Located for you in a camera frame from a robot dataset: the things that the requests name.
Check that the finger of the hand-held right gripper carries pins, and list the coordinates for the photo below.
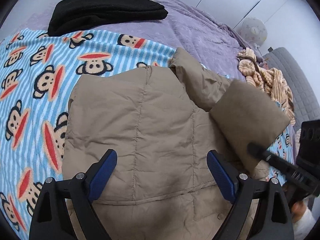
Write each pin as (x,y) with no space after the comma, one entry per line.
(275,161)

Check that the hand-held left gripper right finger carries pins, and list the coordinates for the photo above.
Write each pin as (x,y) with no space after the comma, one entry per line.
(221,172)

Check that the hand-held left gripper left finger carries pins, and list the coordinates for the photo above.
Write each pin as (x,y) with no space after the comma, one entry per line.
(103,172)

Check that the tan puffer jacket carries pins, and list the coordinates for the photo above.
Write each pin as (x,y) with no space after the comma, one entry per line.
(150,130)

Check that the person's right forearm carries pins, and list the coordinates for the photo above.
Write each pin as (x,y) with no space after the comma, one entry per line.
(306,223)

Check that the person's right hand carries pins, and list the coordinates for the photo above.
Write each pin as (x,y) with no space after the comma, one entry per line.
(298,208)

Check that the grey quilted cushion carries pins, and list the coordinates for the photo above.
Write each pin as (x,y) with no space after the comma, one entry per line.
(300,80)

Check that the beige striped garment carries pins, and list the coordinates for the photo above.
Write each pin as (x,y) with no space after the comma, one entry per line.
(272,82)

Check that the monkey print striped blanket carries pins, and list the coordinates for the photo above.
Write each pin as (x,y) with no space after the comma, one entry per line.
(37,80)

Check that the white round fan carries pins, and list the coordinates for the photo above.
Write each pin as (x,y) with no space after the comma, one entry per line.
(253,31)

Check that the purple bedspread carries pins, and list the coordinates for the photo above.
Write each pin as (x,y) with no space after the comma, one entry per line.
(187,25)

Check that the black folded cloth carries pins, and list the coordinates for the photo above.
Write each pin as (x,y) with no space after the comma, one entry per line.
(100,12)

